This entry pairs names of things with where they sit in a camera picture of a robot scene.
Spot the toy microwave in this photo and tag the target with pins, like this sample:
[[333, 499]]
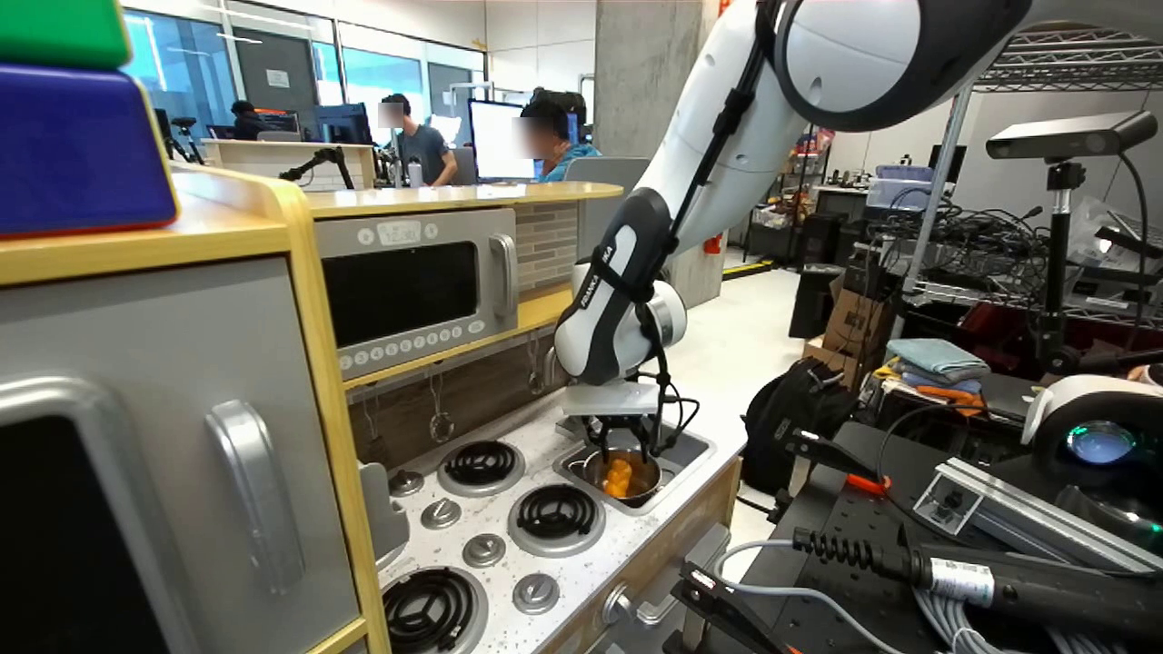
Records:
[[413, 291]]

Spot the orange object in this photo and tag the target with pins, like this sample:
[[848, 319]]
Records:
[[618, 477]]

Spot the silver pot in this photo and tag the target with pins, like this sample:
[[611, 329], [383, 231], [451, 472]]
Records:
[[647, 481]]

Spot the blue block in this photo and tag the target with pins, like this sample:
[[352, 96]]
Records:
[[77, 150]]

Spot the microwave door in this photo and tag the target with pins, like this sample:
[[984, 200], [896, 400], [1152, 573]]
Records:
[[409, 286]]

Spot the metal hanging hook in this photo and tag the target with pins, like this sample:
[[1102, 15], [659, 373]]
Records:
[[536, 372], [441, 422]]

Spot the monitor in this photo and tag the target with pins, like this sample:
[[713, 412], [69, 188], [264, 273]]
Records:
[[495, 141], [343, 123]]

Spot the aluminium rail box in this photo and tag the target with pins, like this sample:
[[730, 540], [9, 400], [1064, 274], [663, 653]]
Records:
[[999, 513]]

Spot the person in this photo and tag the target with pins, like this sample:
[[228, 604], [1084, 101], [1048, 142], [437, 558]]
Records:
[[422, 150], [245, 123], [563, 145]]

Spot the black backpack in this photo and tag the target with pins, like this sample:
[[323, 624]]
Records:
[[795, 418]]

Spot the clear plastic bin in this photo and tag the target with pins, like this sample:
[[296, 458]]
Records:
[[899, 189]]

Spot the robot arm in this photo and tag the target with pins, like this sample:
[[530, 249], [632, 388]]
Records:
[[727, 136]]

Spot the office chair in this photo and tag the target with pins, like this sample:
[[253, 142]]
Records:
[[604, 182]]

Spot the toy kitchen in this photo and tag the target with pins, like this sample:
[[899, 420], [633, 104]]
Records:
[[273, 363]]

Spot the sink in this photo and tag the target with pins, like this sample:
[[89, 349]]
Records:
[[681, 454]]

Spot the silver oven knob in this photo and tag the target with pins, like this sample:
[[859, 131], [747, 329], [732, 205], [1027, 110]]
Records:
[[617, 605]]

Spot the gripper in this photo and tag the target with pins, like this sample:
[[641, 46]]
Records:
[[622, 423]]

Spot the water bottle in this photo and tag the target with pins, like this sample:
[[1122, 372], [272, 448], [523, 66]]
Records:
[[415, 173]]

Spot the wooden desk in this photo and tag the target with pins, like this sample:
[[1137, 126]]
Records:
[[273, 159]]

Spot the black clamp with orange tip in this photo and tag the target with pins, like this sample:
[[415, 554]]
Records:
[[822, 452], [727, 604]]

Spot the camera on mount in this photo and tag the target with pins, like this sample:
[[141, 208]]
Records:
[[1068, 136]]

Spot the grey cabinet door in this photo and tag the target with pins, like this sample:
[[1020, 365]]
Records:
[[164, 409]]

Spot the black coil burner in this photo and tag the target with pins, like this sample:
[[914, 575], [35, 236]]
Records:
[[431, 610], [481, 465], [556, 516]]

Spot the silver stove knob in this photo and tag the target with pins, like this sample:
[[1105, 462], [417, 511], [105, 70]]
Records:
[[484, 550], [536, 594], [441, 514], [405, 482]]

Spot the green block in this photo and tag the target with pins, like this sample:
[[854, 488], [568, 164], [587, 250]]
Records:
[[59, 32]]

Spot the cardboard box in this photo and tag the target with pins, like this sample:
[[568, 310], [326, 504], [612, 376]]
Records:
[[849, 331]]

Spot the stack of folded cloths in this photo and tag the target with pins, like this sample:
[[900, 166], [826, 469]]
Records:
[[936, 361]]

